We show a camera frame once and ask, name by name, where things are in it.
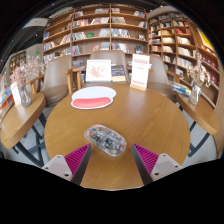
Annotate distant wooden bookshelf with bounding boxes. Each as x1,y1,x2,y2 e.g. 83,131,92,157
8,49,28,76

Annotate glass vase, dried flowers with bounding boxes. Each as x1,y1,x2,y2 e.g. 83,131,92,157
9,54,46,109
186,53,212,106

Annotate white red sign stand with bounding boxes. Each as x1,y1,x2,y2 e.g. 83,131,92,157
129,53,151,92

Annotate brown wooden-armed armchair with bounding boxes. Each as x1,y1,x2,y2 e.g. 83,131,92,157
146,54,181,101
26,54,74,108

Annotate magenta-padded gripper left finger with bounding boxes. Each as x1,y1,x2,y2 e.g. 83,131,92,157
41,143,93,186

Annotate brown armchair holding picture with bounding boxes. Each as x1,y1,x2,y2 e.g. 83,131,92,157
70,49,154,95

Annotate white ceiling panel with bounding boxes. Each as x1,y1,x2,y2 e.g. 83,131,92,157
23,17,50,30

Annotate white mouse pad, red rest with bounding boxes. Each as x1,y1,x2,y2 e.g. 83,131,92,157
70,85,117,110

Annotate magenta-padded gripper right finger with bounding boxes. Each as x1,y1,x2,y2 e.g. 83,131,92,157
131,143,184,186

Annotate transparent computer mouse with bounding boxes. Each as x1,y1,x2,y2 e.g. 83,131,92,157
83,124,128,158

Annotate curved wooden bookshelf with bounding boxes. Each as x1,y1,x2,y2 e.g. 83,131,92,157
147,11,223,111

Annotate dark blue book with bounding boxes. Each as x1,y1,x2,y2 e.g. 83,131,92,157
111,64,127,83

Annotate stack of books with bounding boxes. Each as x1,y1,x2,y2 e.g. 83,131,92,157
171,81,193,98

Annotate white framed flower picture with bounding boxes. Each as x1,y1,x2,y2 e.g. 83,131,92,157
85,59,113,83

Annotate small white table card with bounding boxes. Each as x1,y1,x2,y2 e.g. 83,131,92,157
9,82,23,108

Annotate wide wooden bookshelf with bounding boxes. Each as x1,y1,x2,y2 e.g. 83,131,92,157
41,3,150,68

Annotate round wooden side table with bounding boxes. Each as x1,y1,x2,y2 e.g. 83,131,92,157
175,93,221,158
0,92,47,168

